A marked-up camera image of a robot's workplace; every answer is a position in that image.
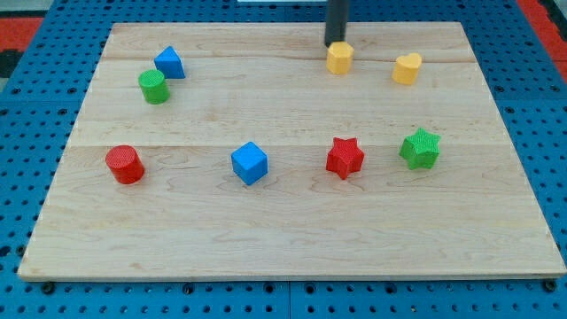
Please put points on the green cylinder block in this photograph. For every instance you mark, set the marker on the green cylinder block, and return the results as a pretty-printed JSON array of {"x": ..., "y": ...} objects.
[{"x": 154, "y": 87}]

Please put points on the blue triangle block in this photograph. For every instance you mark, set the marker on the blue triangle block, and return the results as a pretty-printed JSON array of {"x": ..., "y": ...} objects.
[{"x": 170, "y": 64}]

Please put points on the red cylinder block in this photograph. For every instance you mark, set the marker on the red cylinder block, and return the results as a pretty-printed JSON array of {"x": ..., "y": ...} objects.
[{"x": 125, "y": 164}]

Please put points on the blue cube block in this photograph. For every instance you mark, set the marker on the blue cube block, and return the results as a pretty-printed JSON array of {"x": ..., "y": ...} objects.
[{"x": 249, "y": 162}]

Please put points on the yellow heart block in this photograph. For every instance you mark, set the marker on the yellow heart block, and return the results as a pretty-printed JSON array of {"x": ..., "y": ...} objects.
[{"x": 406, "y": 68}]

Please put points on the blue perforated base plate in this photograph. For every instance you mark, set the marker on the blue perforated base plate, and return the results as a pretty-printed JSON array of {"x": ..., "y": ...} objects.
[{"x": 44, "y": 94}]

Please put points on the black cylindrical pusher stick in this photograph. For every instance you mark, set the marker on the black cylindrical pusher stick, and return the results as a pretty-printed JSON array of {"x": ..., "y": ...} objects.
[{"x": 336, "y": 18}]

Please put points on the red star block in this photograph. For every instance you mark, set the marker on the red star block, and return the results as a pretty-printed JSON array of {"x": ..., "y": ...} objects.
[{"x": 345, "y": 157}]

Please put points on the light wooden board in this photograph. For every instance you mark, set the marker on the light wooden board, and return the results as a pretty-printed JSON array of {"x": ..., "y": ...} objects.
[{"x": 192, "y": 219}]

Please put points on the yellow hexagon block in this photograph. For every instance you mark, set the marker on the yellow hexagon block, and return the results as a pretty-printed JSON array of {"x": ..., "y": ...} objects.
[{"x": 339, "y": 57}]

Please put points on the green star block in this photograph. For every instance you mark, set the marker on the green star block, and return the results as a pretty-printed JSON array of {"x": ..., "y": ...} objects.
[{"x": 421, "y": 149}]

